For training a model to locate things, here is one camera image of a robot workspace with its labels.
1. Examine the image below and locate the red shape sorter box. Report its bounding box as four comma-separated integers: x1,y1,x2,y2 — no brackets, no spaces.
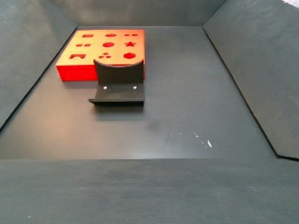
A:
56,30,146,81

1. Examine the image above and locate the black curved holder bracket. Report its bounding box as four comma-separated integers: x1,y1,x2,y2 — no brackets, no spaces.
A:
88,60,146,105

